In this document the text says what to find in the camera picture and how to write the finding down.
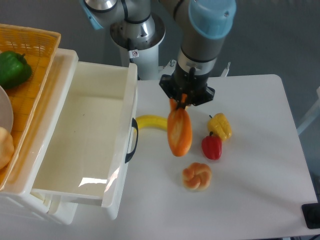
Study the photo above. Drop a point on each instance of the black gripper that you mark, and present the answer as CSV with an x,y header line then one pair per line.
x,y
188,90

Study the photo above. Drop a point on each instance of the long orange bread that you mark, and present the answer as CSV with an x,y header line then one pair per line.
x,y
179,132

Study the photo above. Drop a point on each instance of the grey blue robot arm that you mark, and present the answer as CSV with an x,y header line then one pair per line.
x,y
201,27

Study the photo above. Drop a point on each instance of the round knotted bread roll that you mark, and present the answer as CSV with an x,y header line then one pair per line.
x,y
197,176

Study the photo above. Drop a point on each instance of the upper white drawer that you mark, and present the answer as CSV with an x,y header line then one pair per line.
x,y
87,157

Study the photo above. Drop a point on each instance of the white drawer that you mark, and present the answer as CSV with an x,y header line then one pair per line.
x,y
87,157
60,211

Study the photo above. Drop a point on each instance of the white drawer cabinet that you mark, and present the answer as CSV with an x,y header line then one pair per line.
x,y
16,198

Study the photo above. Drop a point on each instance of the lower white drawer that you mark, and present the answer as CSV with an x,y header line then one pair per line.
x,y
60,211

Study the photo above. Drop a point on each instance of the bread bun in basket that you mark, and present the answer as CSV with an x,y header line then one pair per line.
x,y
6,147

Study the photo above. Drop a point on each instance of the yellow banana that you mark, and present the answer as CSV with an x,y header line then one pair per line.
x,y
151,121

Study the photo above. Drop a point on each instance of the yellow bell pepper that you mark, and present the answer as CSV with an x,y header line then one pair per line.
x,y
220,126

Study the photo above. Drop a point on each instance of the red bell pepper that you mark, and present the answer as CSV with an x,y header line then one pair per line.
x,y
212,146

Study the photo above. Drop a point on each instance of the white object at right edge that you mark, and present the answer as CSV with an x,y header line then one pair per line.
x,y
310,115

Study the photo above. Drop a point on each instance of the yellow woven basket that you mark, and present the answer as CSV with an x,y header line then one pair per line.
x,y
39,47

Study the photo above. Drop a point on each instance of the black device at edge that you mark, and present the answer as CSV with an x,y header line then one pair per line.
x,y
311,213

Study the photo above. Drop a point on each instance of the green bell pepper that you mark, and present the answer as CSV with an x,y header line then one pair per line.
x,y
14,69

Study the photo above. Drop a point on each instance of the white plate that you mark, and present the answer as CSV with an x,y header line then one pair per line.
x,y
6,111

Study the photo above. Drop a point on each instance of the black drawer handle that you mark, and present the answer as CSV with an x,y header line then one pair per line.
x,y
134,140

